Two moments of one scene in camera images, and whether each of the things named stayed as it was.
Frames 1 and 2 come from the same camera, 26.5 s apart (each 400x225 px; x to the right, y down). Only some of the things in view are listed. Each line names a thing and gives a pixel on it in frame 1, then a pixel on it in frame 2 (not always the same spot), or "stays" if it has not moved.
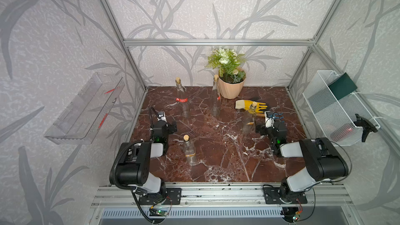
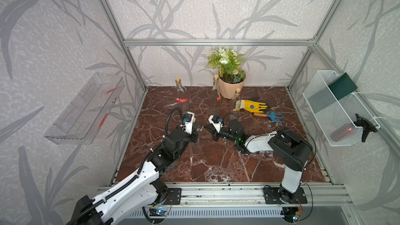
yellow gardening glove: (246, 104) stays
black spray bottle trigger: (366, 126) stays
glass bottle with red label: (182, 100) stays
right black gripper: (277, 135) → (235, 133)
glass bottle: (249, 125) → (236, 101)
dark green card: (342, 86) stays
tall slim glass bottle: (216, 98) stays
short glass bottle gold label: (190, 150) → (195, 128)
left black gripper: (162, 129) → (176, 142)
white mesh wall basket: (336, 117) stays
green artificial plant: (227, 61) stays
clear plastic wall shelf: (83, 118) stays
